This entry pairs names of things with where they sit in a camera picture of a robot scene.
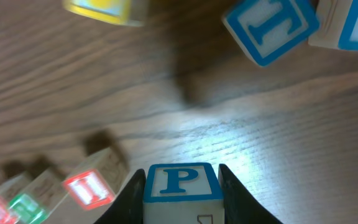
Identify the red I block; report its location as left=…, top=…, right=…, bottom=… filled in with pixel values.
left=62, top=147, right=129, bottom=210

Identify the red U block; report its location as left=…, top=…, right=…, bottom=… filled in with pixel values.
left=0, top=172, right=32, bottom=224

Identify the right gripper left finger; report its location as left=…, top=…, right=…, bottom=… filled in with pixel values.
left=94, top=169, right=146, bottom=224

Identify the blue 5 block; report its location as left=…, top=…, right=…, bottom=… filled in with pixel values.
left=308, top=0, right=358, bottom=51

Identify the green R block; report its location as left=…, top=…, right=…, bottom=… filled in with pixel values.
left=9, top=169, right=67, bottom=224

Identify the yellow block right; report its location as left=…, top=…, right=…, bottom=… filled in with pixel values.
left=63, top=0, right=149, bottom=27

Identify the blue P block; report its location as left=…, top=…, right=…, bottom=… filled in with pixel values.
left=143, top=162, right=225, bottom=224

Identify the blue T block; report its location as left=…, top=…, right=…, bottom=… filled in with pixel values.
left=223, top=0, right=319, bottom=67

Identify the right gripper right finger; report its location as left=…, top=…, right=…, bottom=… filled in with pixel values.
left=218, top=164, right=282, bottom=224

